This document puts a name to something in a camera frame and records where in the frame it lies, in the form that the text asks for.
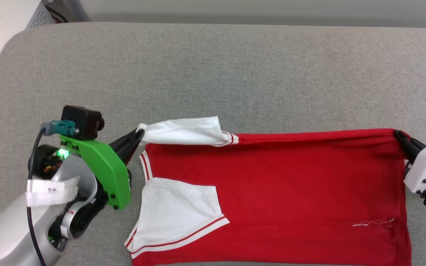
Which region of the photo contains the black cable with teal plug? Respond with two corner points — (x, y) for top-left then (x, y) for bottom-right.
(27, 120), (77, 266)

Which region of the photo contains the bright green left gripper body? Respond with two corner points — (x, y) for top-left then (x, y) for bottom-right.
(59, 134), (132, 210)

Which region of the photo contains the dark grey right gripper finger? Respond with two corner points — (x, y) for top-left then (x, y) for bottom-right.
(395, 130), (426, 151)
(401, 142), (421, 161)

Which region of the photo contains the white paper label tape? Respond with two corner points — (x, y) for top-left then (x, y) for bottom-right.
(26, 175), (81, 207)

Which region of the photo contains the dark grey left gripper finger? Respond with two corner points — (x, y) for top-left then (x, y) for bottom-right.
(118, 143), (140, 165)
(109, 127), (145, 153)

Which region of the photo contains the red and white shirt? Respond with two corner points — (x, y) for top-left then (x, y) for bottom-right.
(124, 116), (412, 266)

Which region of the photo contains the grey vented metal case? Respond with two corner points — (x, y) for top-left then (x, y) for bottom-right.
(26, 0), (89, 30)

